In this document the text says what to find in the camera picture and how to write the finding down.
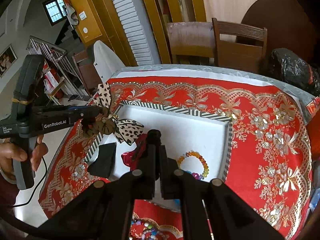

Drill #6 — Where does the red satin bow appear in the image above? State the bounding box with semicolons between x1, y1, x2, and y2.
121;133;148;171

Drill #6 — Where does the amber bead bracelet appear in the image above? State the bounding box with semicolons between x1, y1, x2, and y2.
177;151;210;181

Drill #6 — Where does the purple pastel bead bracelet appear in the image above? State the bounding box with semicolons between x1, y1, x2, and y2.
128;218;171;240

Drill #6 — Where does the leopard print bow scrunchie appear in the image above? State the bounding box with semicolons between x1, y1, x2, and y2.
81;83;144;146

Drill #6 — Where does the black folded cloth pouch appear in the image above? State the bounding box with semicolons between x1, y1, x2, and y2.
87;142;117;178

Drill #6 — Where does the striped white tray box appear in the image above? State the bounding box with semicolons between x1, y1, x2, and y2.
84;100;233;212

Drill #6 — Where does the brown leather chair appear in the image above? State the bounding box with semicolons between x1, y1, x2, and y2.
167;22;215;66

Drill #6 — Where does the dark wooden chair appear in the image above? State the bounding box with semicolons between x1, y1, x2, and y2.
212;18;267;74

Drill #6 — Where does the black plastic bag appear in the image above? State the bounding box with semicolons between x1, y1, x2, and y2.
268;48;319;96

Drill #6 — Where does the white louvered door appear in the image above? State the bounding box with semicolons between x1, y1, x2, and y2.
112;0;153;66

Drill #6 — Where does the dark round table top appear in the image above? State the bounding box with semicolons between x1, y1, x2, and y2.
241;0;319;63

